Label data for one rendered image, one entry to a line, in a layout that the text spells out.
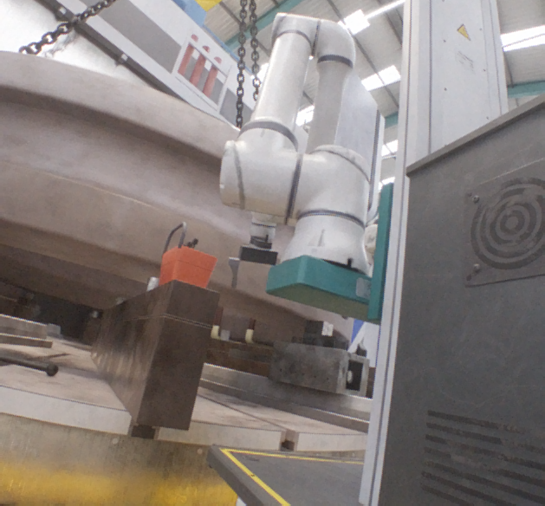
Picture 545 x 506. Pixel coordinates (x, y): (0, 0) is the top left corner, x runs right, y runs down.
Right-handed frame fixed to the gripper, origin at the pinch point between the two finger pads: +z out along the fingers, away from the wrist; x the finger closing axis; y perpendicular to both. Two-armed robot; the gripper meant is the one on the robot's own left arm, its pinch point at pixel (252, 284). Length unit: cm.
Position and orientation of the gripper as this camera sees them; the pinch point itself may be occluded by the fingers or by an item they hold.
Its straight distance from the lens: 132.9
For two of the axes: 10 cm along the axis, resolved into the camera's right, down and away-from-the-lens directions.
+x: -9.6, -1.6, -2.2
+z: -1.8, 9.8, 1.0
